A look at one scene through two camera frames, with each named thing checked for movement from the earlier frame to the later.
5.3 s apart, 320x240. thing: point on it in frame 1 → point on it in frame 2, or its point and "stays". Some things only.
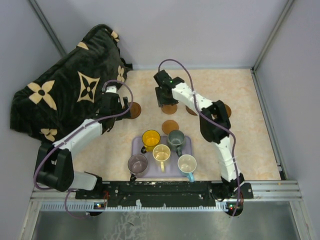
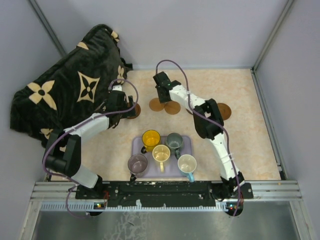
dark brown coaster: x=190 y=111 stays
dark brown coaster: x=136 y=109 stays
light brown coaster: x=169 y=125 → x=155 y=105
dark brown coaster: x=228 y=109 stays
